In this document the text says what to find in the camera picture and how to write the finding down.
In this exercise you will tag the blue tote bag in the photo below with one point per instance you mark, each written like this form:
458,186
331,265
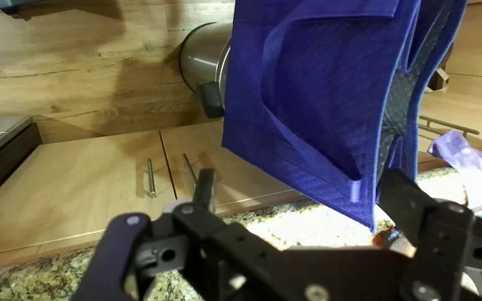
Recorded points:
324,94

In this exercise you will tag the purple cloth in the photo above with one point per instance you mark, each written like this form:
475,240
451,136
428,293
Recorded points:
455,151

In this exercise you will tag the steel trash can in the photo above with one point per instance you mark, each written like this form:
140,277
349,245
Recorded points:
202,66

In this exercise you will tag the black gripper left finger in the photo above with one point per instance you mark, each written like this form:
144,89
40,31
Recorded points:
204,190

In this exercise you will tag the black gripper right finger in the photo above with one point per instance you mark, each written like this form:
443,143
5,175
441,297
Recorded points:
438,230

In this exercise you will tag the wooden cabinet door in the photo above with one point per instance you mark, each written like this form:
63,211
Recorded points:
63,195

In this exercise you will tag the metal cabinet handle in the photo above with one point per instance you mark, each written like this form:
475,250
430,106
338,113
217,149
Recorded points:
150,183

